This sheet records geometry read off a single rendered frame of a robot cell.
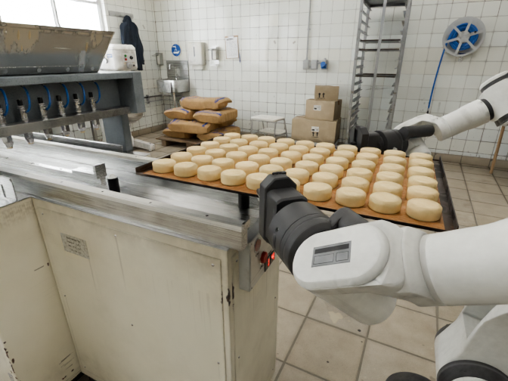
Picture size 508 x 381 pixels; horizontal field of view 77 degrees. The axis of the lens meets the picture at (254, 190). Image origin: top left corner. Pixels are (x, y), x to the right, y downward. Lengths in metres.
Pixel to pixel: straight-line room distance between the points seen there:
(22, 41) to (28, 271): 0.69
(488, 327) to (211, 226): 0.59
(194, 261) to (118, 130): 0.90
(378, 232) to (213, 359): 0.73
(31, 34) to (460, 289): 1.19
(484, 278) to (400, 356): 1.44
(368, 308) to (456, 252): 0.12
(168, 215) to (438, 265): 0.61
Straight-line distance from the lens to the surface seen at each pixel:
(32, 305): 1.32
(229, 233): 0.70
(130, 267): 0.96
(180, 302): 0.91
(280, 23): 5.08
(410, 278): 0.32
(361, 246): 0.32
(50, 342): 1.43
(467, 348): 0.86
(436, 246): 0.32
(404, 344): 1.80
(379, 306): 0.40
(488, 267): 0.31
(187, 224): 0.76
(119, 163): 1.30
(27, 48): 1.24
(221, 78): 5.54
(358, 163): 0.74
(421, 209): 0.55
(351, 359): 1.66
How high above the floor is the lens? 1.23
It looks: 22 degrees down
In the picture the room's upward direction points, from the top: straight up
